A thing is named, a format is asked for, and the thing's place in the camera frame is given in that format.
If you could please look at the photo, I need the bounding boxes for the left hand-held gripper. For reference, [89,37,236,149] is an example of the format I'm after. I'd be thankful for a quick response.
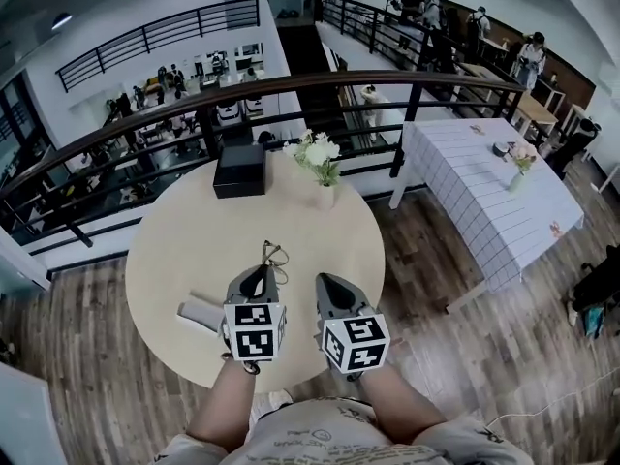
[220,264,288,363]

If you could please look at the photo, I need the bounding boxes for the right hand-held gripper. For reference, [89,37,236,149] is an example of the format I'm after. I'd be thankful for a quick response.
[314,272,391,382]

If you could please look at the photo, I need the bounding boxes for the light grey glasses case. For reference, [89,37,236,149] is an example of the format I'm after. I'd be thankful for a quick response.
[174,289,229,331]

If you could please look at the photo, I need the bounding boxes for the person's left forearm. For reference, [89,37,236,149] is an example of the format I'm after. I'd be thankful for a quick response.
[186,358,256,454]

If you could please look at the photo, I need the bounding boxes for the person's right forearm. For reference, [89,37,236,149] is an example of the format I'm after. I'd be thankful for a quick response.
[360,365,450,448]

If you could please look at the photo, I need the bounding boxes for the person's white shoe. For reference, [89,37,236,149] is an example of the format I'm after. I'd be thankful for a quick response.
[251,388,295,419]

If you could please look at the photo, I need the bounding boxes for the white printed shirt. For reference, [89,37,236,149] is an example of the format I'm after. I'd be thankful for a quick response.
[154,395,534,465]

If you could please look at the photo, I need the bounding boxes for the black box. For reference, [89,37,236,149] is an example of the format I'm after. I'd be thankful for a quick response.
[212,142,266,200]

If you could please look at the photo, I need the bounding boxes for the white flowers in beige vase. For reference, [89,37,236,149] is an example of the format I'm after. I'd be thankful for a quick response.
[282,130,343,211]

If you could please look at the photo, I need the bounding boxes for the white grid tablecloth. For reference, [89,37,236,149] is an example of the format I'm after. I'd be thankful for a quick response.
[400,117,586,294]

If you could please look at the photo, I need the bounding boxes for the black railing with wooden handrail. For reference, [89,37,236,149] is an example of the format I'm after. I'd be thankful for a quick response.
[0,69,527,256]

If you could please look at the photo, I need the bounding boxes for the pink flowers in small vase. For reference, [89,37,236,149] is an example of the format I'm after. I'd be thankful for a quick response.
[506,142,539,193]

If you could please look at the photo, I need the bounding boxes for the blue bag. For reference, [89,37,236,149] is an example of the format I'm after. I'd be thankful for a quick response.
[580,305,606,341]

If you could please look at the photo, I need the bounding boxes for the wooden table with white legs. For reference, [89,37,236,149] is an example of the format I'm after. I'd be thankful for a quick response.
[512,92,561,140]

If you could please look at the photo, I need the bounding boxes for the black walkway railing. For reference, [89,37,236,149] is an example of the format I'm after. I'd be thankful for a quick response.
[314,0,524,120]

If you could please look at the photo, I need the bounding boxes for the black upper floor railing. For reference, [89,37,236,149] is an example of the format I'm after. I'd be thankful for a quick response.
[55,0,262,94]

